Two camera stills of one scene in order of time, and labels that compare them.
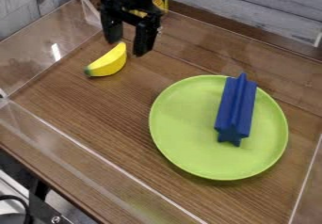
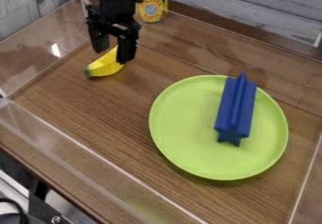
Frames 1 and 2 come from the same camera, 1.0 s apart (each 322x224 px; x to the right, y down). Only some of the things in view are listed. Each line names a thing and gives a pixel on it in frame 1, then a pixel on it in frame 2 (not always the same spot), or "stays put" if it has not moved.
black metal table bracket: (40, 212) stays put
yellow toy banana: (109, 64) stays put
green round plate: (181, 119) stays put
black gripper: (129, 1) -> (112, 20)
